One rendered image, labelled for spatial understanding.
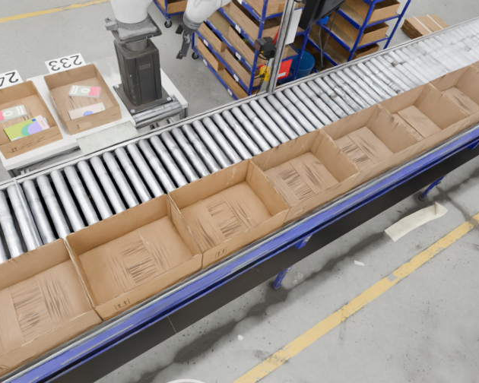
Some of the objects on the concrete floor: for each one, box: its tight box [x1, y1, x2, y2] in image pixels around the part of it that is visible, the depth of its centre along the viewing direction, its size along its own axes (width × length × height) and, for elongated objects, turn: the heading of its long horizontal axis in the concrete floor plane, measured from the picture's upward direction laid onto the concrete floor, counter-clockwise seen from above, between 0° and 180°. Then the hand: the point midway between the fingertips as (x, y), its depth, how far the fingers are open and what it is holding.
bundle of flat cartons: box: [401, 14, 449, 40], centre depth 412 cm, size 69×47×13 cm
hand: (179, 44), depth 181 cm, fingers open, 13 cm apart
